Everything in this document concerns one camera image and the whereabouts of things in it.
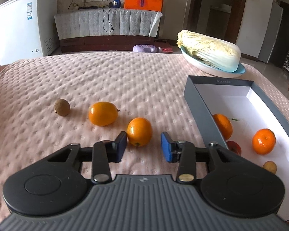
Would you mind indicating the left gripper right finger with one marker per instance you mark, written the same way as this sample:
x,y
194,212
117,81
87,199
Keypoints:
x,y
226,181

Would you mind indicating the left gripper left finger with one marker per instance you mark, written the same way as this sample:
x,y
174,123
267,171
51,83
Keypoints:
x,y
60,181

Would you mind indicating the brown kiwi fruit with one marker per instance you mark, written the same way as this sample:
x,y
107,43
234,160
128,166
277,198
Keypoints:
x,y
270,166

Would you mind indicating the red small apple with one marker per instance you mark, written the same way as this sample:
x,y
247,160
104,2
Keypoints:
x,y
234,147

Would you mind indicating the round mandarin orange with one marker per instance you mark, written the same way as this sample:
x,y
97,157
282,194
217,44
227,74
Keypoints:
x,y
263,141

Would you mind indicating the mandarin orange with stem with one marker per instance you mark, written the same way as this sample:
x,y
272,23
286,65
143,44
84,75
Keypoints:
x,y
224,125

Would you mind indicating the small brown longan fruit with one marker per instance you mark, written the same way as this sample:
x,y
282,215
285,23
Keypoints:
x,y
62,107

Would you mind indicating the orange kumquat fruit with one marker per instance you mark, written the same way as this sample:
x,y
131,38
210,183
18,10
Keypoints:
x,y
103,113

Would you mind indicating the grey white cardboard box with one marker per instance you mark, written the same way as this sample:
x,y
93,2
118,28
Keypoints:
x,y
250,110

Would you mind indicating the pink quilted table cover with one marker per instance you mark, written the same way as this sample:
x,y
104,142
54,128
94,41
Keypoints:
x,y
139,85

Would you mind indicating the blue white plate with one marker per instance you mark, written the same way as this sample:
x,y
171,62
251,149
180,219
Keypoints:
x,y
210,69

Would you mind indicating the napa cabbage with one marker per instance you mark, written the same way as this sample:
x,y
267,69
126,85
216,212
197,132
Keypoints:
x,y
211,51

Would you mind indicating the white chest freezer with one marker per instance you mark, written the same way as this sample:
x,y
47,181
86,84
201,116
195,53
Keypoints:
x,y
27,29

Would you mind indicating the purple plastic bottle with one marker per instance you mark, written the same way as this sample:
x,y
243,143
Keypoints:
x,y
146,48

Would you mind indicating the cabinet with white cloth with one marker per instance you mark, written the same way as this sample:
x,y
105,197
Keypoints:
x,y
106,29

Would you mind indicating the dark wooden door frame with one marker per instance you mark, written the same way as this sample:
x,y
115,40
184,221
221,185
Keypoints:
x,y
216,18

